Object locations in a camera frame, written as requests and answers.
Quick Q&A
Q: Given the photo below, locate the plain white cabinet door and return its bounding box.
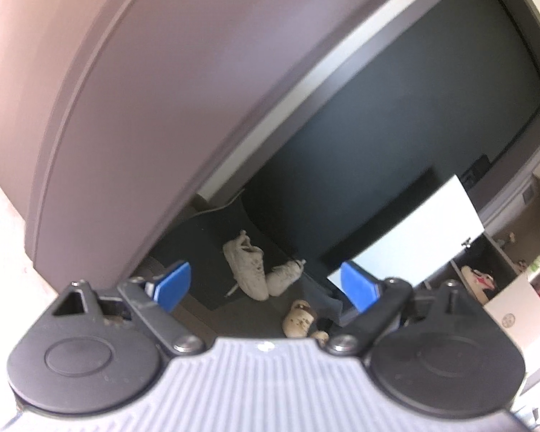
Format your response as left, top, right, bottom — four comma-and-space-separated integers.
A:
326, 175, 485, 293

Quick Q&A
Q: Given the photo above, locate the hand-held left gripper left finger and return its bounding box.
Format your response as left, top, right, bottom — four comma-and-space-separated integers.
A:
54, 261, 208, 355

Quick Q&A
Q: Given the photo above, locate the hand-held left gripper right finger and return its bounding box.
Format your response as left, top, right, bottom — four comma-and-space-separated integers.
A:
326, 261, 487, 357

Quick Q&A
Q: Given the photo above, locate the white chunky sneaker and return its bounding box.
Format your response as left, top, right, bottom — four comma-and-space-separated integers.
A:
266, 258, 307, 298
222, 230, 271, 301

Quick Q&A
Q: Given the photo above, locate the black entrance door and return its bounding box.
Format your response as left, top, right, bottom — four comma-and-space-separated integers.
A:
240, 0, 540, 271

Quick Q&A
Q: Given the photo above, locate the black door handle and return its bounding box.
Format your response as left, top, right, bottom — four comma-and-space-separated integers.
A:
459, 155, 491, 185

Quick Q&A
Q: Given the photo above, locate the grey shoe cabinet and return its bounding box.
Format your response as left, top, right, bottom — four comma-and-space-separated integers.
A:
425, 173, 540, 311

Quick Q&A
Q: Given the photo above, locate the red white sneaker cream sole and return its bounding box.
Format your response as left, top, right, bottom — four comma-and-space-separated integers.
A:
460, 265, 496, 304

